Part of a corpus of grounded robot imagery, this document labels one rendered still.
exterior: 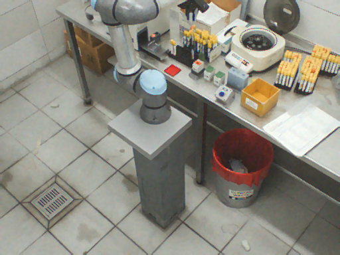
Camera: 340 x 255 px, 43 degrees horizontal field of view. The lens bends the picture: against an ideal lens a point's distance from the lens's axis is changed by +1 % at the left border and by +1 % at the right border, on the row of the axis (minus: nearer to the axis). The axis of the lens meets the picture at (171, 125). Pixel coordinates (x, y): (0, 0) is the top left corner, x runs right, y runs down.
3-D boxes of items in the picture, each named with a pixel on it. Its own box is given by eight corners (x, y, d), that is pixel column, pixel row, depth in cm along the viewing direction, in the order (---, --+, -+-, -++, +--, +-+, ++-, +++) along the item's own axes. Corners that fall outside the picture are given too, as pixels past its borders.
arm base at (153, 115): (152, 129, 200) (151, 115, 192) (134, 111, 208) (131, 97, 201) (177, 114, 206) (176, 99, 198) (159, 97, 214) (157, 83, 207)
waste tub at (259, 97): (239, 104, 215) (241, 90, 207) (255, 91, 221) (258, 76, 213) (261, 118, 208) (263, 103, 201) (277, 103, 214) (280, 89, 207)
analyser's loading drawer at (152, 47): (135, 45, 245) (134, 38, 241) (143, 40, 248) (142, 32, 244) (161, 60, 236) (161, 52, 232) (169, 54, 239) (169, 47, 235)
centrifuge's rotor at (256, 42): (236, 48, 235) (237, 37, 230) (255, 36, 242) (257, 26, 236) (257, 62, 227) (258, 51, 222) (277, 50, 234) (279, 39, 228)
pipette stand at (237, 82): (224, 86, 224) (226, 72, 216) (232, 79, 227) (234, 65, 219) (240, 95, 219) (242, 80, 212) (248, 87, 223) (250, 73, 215)
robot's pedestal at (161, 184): (164, 229, 266) (157, 141, 201) (141, 210, 276) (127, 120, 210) (185, 208, 276) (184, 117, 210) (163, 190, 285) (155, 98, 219)
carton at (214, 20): (178, 30, 256) (177, 8, 245) (208, 9, 270) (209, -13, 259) (210, 48, 245) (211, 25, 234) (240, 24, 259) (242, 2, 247)
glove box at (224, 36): (210, 47, 245) (211, 34, 238) (236, 28, 256) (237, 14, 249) (228, 56, 239) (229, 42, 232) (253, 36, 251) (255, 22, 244)
